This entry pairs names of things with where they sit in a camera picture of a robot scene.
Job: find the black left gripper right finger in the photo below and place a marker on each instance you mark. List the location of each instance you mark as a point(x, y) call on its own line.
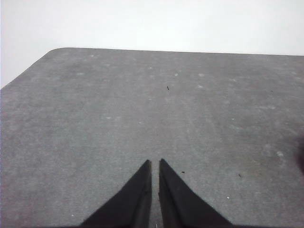
point(183, 209)

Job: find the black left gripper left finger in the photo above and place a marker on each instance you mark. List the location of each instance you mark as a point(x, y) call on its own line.
point(128, 209)

